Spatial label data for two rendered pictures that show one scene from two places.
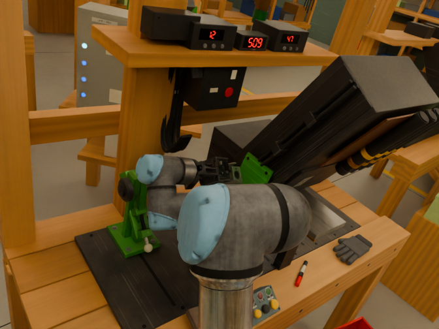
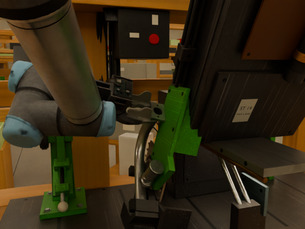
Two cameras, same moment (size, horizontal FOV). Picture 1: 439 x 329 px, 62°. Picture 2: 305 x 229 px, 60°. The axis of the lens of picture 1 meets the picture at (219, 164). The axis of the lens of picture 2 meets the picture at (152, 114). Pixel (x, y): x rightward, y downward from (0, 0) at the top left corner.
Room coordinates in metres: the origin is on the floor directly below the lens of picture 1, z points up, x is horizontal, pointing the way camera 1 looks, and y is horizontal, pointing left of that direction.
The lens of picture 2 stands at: (0.37, -0.37, 1.32)
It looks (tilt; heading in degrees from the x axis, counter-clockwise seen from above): 10 degrees down; 27
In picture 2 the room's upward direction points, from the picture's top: straight up
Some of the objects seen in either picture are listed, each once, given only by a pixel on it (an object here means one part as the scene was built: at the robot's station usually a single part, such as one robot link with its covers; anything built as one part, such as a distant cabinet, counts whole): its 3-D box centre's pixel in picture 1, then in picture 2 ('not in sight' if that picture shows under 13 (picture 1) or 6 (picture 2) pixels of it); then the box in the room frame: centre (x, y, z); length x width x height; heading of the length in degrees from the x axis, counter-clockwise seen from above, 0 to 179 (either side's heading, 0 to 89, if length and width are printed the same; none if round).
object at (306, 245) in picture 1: (238, 232); (192, 208); (1.10, -0.13, 0.89); 1.10 x 0.42 x 0.02; 134
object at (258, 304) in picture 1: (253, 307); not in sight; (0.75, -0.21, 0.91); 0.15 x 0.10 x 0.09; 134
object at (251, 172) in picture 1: (253, 187); (179, 125); (1.00, -0.12, 1.17); 0.13 x 0.12 x 0.20; 134
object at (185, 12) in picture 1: (170, 23); not in sight; (1.05, 0.23, 1.59); 0.15 x 0.07 x 0.07; 134
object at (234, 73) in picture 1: (211, 81); (140, 36); (1.17, 0.09, 1.42); 0.17 x 0.12 x 0.15; 134
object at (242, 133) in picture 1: (247, 170); (204, 138); (1.27, -0.11, 1.07); 0.30 x 0.18 x 0.34; 134
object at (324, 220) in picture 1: (287, 196); (238, 145); (1.08, -0.26, 1.11); 0.39 x 0.16 x 0.03; 44
